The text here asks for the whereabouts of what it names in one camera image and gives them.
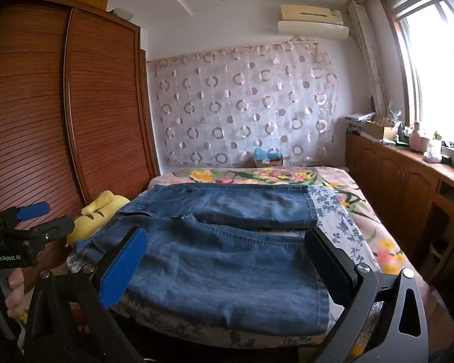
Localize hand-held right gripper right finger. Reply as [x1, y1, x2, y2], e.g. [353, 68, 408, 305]
[304, 227, 429, 363]

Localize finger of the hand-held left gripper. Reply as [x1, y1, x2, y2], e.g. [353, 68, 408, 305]
[0, 201, 51, 232]
[26, 215, 75, 252]

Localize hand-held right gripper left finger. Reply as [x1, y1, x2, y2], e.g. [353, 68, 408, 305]
[25, 226, 149, 363]

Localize blue denim pants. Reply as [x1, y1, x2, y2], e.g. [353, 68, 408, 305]
[74, 182, 331, 336]

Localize person's left hand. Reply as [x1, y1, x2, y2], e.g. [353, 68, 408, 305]
[0, 268, 26, 326]

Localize yellow plush toy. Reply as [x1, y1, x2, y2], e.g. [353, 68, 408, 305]
[67, 191, 131, 246]

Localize bed with floral sheet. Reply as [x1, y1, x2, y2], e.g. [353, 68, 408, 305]
[66, 166, 415, 363]

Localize white blue floral quilt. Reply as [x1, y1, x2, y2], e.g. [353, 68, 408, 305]
[66, 185, 367, 348]

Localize low wooden cabinet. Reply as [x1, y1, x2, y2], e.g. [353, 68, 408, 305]
[344, 129, 454, 311]

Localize wooden headboard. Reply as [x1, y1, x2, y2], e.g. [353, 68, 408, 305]
[0, 0, 160, 311]

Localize open cardboard box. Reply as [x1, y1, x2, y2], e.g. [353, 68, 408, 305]
[363, 121, 400, 141]

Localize stack of papers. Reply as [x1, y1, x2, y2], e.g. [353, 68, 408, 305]
[342, 113, 377, 134]

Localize pink vase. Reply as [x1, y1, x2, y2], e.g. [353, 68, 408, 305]
[409, 122, 423, 152]

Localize sheer circle-patterned curtain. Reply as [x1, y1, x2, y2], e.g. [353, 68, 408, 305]
[147, 40, 339, 167]

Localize white wrapped pipe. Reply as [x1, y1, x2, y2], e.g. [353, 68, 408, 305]
[348, 0, 388, 122]

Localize wooden framed window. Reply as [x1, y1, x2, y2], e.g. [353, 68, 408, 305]
[378, 0, 454, 152]

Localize wall air conditioner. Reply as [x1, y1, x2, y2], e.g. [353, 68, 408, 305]
[277, 4, 349, 40]

